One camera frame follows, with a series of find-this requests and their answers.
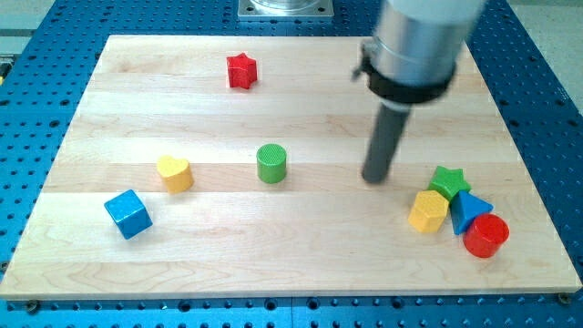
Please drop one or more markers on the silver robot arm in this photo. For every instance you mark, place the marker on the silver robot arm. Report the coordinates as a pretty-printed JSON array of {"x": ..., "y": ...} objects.
[{"x": 411, "y": 58}]

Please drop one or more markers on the yellow hexagon block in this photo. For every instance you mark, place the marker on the yellow hexagon block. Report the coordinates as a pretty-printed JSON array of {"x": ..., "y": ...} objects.
[{"x": 429, "y": 211}]

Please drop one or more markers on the green cylinder block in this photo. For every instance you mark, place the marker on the green cylinder block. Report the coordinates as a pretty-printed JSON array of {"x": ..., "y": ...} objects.
[{"x": 271, "y": 163}]

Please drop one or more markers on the wooden board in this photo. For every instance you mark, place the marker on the wooden board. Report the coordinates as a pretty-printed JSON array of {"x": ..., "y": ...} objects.
[{"x": 320, "y": 231}]

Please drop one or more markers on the red star block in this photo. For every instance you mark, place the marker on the red star block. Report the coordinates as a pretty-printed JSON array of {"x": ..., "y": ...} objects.
[{"x": 242, "y": 71}]

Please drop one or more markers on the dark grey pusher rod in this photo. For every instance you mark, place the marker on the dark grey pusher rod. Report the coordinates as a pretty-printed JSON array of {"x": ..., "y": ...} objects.
[{"x": 388, "y": 130}]

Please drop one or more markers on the yellow heart block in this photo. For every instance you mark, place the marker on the yellow heart block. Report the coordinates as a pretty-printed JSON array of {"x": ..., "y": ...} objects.
[{"x": 176, "y": 174}]

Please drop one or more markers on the green star block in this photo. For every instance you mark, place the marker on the green star block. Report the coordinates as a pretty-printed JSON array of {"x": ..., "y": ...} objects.
[{"x": 448, "y": 182}]

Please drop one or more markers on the blue cube block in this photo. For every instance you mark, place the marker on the blue cube block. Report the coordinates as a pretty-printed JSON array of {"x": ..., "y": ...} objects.
[{"x": 128, "y": 213}]

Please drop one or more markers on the blue triangle block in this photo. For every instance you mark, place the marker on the blue triangle block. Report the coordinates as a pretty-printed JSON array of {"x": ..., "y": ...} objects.
[{"x": 465, "y": 207}]

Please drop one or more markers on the red cylinder block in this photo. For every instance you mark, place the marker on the red cylinder block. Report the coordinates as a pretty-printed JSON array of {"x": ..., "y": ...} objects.
[{"x": 486, "y": 234}]

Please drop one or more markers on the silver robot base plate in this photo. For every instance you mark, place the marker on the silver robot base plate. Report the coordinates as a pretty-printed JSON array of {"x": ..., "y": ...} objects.
[{"x": 258, "y": 9}]

